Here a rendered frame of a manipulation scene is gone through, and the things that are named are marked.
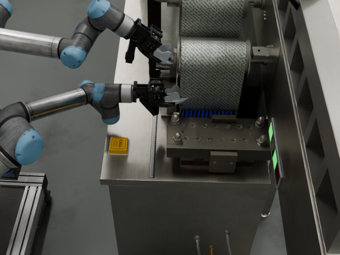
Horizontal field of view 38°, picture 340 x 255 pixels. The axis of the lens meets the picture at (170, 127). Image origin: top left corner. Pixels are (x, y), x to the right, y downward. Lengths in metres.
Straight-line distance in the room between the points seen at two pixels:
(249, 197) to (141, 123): 0.54
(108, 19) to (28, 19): 2.60
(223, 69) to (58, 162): 1.61
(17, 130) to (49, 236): 1.21
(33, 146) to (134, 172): 0.42
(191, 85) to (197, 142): 0.22
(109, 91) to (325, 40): 0.87
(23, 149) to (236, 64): 0.80
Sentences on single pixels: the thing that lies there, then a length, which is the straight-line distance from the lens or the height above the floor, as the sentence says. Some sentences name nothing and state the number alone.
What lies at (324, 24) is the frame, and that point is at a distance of 1.40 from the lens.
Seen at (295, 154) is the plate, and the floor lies 1.38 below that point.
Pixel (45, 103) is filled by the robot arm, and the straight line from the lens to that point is 1.91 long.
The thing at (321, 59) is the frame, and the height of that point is 1.65.
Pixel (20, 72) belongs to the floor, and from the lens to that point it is 3.76.
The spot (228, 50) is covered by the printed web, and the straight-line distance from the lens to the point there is 1.80.
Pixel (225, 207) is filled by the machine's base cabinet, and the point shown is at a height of 0.72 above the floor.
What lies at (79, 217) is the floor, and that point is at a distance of 2.89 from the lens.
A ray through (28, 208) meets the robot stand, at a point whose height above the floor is 0.23.
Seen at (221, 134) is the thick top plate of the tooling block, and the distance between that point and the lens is 1.88.
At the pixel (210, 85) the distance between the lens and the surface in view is 1.86.
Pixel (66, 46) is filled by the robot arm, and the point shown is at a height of 1.41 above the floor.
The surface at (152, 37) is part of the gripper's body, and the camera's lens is 1.72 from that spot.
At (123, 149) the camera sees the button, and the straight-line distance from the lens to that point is 1.96.
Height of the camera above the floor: 2.46
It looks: 49 degrees down
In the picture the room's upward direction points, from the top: 1 degrees clockwise
